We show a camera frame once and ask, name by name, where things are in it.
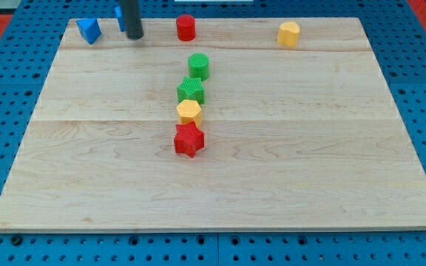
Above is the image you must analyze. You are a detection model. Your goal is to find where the yellow hexagon block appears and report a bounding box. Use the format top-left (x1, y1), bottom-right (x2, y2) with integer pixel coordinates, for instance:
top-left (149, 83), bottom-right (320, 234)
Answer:
top-left (176, 100), bottom-right (203, 126)

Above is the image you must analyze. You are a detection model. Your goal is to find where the red cylinder block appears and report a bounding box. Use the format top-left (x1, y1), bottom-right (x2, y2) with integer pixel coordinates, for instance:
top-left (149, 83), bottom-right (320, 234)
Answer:
top-left (176, 14), bottom-right (196, 41)

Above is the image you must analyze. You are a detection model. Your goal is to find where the red star block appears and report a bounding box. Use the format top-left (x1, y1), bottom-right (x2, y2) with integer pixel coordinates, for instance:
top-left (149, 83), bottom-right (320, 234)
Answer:
top-left (174, 121), bottom-right (205, 157)

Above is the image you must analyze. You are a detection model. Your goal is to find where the light wooden board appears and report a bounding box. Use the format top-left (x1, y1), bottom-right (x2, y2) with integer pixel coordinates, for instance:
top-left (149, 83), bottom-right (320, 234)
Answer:
top-left (0, 18), bottom-right (426, 233)

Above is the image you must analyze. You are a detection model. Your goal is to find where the green cylinder block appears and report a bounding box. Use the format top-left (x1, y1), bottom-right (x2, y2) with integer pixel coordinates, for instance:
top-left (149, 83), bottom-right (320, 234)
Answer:
top-left (188, 53), bottom-right (209, 81)

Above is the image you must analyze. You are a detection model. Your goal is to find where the yellow heart block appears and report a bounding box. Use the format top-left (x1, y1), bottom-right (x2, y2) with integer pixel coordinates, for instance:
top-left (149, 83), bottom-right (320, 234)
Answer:
top-left (277, 21), bottom-right (300, 47)

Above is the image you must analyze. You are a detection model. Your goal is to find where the blue block behind pusher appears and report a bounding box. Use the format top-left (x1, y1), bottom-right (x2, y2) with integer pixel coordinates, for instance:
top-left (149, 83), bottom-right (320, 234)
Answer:
top-left (114, 6), bottom-right (125, 32)

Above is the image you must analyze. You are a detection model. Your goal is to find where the blue triangle block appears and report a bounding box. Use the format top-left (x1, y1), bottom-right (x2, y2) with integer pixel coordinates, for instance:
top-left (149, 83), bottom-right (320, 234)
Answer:
top-left (76, 18), bottom-right (101, 44)

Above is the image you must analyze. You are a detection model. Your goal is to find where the green star block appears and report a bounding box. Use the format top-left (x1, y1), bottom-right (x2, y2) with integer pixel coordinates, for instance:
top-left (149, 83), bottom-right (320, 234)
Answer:
top-left (177, 77), bottom-right (205, 104)

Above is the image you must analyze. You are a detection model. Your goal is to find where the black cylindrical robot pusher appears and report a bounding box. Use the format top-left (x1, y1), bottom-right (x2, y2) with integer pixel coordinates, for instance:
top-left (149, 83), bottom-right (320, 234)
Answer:
top-left (119, 0), bottom-right (143, 40)

